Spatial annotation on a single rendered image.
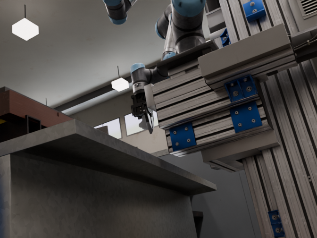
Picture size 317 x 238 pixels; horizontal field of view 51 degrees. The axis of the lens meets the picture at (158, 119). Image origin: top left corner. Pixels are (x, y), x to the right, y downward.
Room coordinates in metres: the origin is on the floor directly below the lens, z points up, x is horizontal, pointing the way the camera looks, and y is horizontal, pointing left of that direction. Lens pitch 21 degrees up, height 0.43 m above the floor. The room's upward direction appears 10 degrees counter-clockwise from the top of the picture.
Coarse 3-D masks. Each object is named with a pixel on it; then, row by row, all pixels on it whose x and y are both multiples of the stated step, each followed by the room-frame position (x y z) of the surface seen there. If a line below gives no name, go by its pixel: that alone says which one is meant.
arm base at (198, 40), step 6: (186, 36) 1.05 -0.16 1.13; (192, 36) 1.04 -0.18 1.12; (198, 36) 1.05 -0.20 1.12; (180, 42) 1.06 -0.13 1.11; (186, 42) 1.04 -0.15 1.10; (192, 42) 1.04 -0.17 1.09; (198, 42) 1.05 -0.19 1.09; (204, 42) 1.05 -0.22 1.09; (180, 48) 1.05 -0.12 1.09; (186, 48) 1.03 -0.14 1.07
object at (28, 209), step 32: (0, 160) 0.64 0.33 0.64; (32, 160) 0.70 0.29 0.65; (0, 192) 0.64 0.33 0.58; (32, 192) 0.69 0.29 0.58; (64, 192) 0.80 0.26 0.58; (96, 192) 0.94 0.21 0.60; (128, 192) 1.14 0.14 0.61; (160, 192) 1.44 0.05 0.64; (0, 224) 0.64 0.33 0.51; (32, 224) 0.69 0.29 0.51; (64, 224) 0.79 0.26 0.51; (96, 224) 0.93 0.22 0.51; (128, 224) 1.11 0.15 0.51; (160, 224) 1.38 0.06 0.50; (192, 224) 1.83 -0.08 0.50
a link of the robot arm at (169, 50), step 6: (168, 6) 1.45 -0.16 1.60; (168, 12) 1.45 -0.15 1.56; (168, 18) 1.44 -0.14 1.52; (168, 30) 1.40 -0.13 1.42; (168, 36) 1.38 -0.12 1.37; (168, 42) 1.37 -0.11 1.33; (174, 42) 1.37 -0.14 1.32; (168, 48) 1.36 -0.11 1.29; (174, 48) 1.37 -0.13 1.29; (162, 54) 1.39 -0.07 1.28; (168, 54) 1.32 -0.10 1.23; (174, 54) 1.34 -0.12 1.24; (162, 60) 1.36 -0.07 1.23; (162, 72) 1.40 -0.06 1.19
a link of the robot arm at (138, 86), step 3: (135, 84) 1.41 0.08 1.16; (138, 84) 1.41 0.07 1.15; (141, 84) 1.41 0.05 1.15; (144, 84) 1.41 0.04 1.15; (147, 84) 1.43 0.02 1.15; (135, 87) 1.41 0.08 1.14; (138, 87) 1.41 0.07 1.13; (141, 87) 1.41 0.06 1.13; (135, 90) 1.41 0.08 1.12; (138, 90) 1.41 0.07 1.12
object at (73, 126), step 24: (72, 120) 0.59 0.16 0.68; (0, 144) 0.64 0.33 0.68; (24, 144) 0.62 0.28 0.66; (48, 144) 0.70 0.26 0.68; (72, 144) 0.73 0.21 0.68; (96, 144) 0.76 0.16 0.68; (120, 144) 0.76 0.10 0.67; (72, 168) 0.90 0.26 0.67; (96, 168) 0.99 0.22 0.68; (120, 168) 1.05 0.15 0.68; (144, 168) 1.11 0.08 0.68; (168, 168) 1.08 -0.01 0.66; (192, 192) 1.86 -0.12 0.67
